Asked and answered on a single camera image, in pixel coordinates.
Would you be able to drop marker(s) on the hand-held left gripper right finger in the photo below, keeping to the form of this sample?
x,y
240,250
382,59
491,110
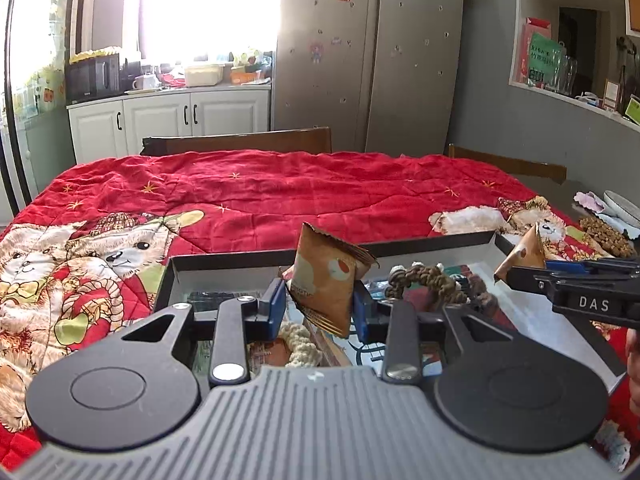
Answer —
x,y
362,316

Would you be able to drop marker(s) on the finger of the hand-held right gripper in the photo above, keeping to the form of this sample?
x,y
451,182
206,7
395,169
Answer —
x,y
565,265
532,280

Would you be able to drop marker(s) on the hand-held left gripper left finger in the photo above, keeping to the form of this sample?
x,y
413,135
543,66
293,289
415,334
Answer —
x,y
272,310

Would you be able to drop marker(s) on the brown triangular snack packet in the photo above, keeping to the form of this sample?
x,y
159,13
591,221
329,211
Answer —
x,y
322,280
525,252

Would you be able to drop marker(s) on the cream knitted scrunchie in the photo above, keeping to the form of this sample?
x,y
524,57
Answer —
x,y
300,342

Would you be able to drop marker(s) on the black cardboard box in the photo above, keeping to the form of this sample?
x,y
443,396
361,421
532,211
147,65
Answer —
x,y
225,270

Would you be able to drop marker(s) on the olive brown ribbed scrunchie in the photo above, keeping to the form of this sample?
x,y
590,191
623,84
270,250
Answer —
x,y
430,277

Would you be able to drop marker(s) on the brown dried snack pile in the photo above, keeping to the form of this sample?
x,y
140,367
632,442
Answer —
x,y
607,235

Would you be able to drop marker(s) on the pink shell-shaped dish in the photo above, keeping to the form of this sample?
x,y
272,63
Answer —
x,y
590,201

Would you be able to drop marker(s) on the white plate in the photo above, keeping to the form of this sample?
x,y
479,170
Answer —
x,y
622,207

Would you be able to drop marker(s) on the brown wooden chair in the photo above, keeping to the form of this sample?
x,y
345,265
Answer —
x,y
510,165

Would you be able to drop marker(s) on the red printed blanket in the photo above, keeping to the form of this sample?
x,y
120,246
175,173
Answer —
x,y
250,195

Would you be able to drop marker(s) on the dark wooden chair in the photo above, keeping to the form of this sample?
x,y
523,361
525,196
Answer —
x,y
240,141

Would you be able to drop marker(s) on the green paper sign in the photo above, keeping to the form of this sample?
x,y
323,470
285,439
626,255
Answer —
x,y
546,60

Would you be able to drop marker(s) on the white kitchen cabinet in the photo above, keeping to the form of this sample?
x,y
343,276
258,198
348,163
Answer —
x,y
165,120

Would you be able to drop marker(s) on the red gift bag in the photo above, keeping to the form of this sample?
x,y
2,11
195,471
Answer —
x,y
530,35

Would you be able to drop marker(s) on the orange box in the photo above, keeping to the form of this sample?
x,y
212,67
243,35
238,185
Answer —
x,y
250,76

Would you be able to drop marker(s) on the white plastic tub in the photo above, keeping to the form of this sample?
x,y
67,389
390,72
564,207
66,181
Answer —
x,y
204,75

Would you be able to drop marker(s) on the steel double-door refrigerator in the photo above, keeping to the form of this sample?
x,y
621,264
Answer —
x,y
370,60

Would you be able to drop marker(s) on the white mug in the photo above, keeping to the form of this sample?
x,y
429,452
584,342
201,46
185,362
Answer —
x,y
145,82

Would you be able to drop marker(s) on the black microwave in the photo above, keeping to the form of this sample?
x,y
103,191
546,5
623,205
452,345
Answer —
x,y
92,79

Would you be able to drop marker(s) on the yellow cloth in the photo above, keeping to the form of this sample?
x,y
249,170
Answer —
x,y
95,53

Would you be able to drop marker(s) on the black-framed glass sliding door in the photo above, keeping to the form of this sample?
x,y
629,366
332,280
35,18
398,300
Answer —
x,y
12,85

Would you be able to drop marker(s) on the white wall shelf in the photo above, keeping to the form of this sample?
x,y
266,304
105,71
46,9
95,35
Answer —
x,y
565,100

